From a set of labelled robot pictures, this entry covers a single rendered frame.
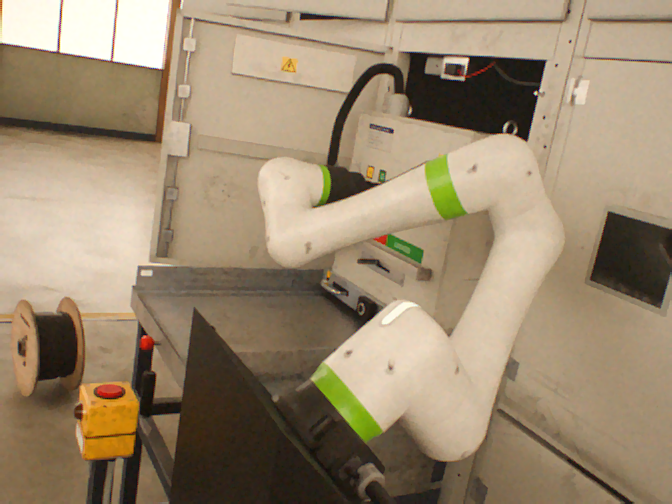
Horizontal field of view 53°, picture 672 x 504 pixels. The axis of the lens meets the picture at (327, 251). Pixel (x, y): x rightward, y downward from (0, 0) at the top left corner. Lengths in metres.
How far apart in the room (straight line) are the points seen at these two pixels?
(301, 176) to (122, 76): 11.35
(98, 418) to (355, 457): 0.45
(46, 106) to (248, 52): 10.60
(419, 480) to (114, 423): 0.84
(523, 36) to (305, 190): 0.62
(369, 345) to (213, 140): 1.21
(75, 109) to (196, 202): 10.55
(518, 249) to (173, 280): 0.96
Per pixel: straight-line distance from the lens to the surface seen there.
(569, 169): 1.46
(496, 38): 1.71
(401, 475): 1.69
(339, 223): 1.27
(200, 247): 2.11
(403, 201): 1.22
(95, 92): 12.60
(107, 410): 1.15
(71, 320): 3.04
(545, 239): 1.27
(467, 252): 1.59
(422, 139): 1.66
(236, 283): 1.90
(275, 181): 1.36
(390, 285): 1.73
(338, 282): 1.93
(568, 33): 1.56
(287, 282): 1.97
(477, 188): 1.19
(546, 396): 1.50
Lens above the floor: 1.43
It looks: 13 degrees down
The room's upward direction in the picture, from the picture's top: 10 degrees clockwise
